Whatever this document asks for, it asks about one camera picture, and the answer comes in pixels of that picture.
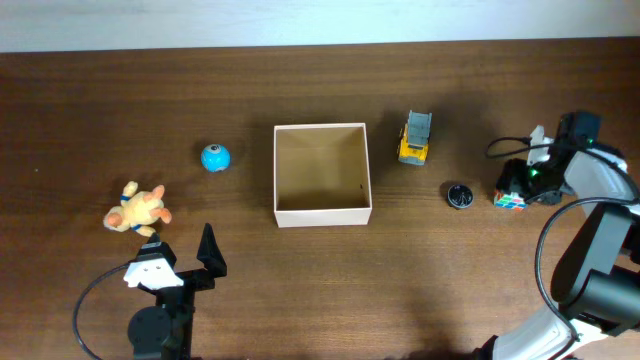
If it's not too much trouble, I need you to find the colourful puzzle cube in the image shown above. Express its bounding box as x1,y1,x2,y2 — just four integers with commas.
493,190,527,212

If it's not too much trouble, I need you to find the yellow grey toy truck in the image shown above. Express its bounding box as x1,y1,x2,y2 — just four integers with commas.
397,111,432,166

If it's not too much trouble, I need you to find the blue toy ball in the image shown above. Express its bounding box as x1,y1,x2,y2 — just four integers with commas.
200,144,231,172

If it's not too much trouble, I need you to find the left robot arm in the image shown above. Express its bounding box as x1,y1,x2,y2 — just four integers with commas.
124,223,227,359

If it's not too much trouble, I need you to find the black round disc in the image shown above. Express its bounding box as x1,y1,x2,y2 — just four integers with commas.
446,184,474,210

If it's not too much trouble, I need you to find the yellow plush toy animal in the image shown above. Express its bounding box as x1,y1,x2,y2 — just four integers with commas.
103,181,173,237

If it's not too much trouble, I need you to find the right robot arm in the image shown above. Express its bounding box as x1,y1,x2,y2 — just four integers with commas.
472,111,639,360

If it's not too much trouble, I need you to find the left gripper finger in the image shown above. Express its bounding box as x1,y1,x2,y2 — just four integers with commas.
136,233,177,268
196,223,227,277

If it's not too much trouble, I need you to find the white cardboard box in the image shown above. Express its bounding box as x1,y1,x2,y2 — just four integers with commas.
273,123,373,228

